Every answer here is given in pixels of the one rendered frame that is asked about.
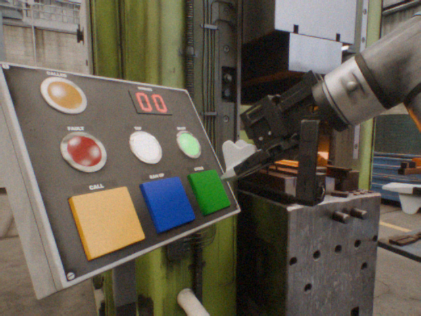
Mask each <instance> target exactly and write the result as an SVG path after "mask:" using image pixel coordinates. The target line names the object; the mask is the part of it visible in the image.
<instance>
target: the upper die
mask: <svg viewBox="0 0 421 316"><path fill-rule="evenodd" d="M342 47H343V43H340V42H336V41H330V40H326V39H318V38H312V37H308V36H302V35H298V34H291V33H289V34H287V35H284V36H281V37H279V38H276V39H273V40H272V41H269V42H266V43H264V44H261V45H260V46H258V47H255V48H253V49H250V50H248V51H246V52H243V53H242V54H241V85H240V89H244V88H250V87H253V86H256V85H259V84H265V83H269V82H275V81H279V80H285V79H294V80H303V77H302V75H304V74H306V73H307V72H308V71H309V70H311V69H312V70H313V71H314V73H315V72H319V73H320V75H321V77H322V79H324V77H325V76H326V75H327V74H328V73H330V72H331V71H332V70H334V69H335V68H337V67H338V66H340V65H341V60H342Z"/></svg>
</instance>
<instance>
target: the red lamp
mask: <svg viewBox="0 0 421 316"><path fill-rule="evenodd" d="M67 152H68V154H69V156H70V158H71V159H72V160H73V161H74V162H75V163H78V164H79V165H82V166H86V167H91V166H95V165H97V164H98V163H99V162H100V161H101V158H102V152H101V148H100V147H99V146H98V144H97V143H96V141H93V140H92V139H91V138H88V137H85V136H75V137H73V138H71V139H70V140H69V142H68V145H67Z"/></svg>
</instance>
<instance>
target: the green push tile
mask: <svg viewBox="0 0 421 316"><path fill-rule="evenodd" d="M187 178H188V180H189V183H190V184H191V187H192V189H193V192H194V194H195V197H196V199H197V202H198V204H199V207H200V209H201V212H202V214H203V216H207V215H210V214H211V213H214V212H217V211H220V210H223V209H225V208H227V207H229V206H230V205H231V203H230V201H229V198H228V196H227V194H226V191H225V189H224V187H223V185H222V183H221V180H220V178H219V177H218V175H217V173H216V170H215V169H212V170H208V171H204V172H198V173H195V174H190V175H188V176H187Z"/></svg>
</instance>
